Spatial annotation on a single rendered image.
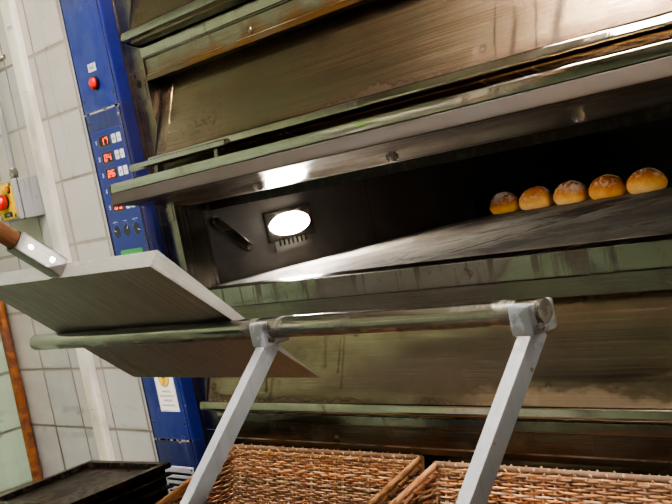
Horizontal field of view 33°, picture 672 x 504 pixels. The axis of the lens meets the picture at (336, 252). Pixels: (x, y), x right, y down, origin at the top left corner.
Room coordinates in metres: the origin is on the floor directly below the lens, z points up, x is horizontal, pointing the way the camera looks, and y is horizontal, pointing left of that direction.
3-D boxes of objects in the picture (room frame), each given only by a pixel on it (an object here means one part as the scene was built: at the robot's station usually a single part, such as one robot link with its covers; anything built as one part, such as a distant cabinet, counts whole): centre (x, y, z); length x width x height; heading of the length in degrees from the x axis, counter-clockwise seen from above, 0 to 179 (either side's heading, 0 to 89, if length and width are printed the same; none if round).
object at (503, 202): (2.92, -0.46, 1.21); 0.10 x 0.07 x 0.05; 37
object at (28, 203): (2.80, 0.74, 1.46); 0.10 x 0.07 x 0.10; 42
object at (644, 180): (2.60, -0.73, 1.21); 0.10 x 0.07 x 0.05; 46
